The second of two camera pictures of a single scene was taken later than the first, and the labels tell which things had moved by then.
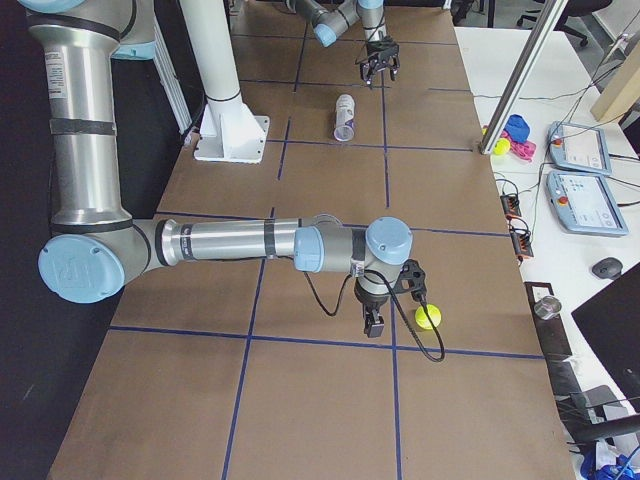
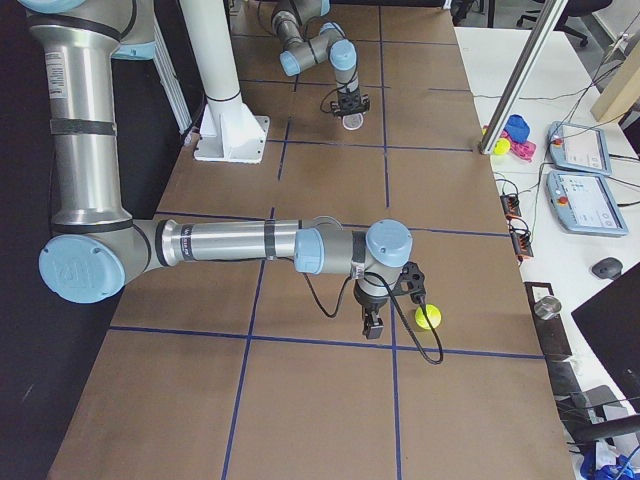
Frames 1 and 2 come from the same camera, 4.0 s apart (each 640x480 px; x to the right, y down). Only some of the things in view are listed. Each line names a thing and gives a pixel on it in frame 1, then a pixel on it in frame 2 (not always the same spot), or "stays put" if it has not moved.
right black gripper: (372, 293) stays put
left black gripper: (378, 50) → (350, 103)
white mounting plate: (229, 129) stays put
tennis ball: (423, 320) stays put
